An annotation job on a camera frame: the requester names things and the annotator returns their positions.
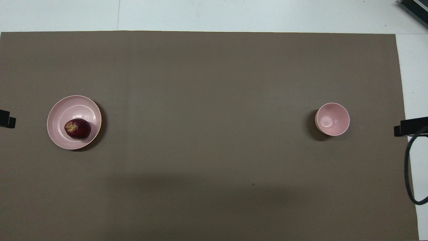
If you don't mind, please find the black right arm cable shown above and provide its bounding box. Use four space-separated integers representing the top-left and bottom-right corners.
404 126 428 206

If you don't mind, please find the red apple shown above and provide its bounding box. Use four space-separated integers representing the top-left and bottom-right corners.
64 118 92 140

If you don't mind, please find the brown table mat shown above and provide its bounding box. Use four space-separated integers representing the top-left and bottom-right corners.
0 31 420 241

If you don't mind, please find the pink bowl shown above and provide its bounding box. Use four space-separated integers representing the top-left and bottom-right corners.
315 102 350 137

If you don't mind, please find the pink plate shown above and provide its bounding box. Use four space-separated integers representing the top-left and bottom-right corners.
47 95 102 150

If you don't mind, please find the dark grey ribbed device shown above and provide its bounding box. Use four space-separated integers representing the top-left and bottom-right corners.
399 0 428 20

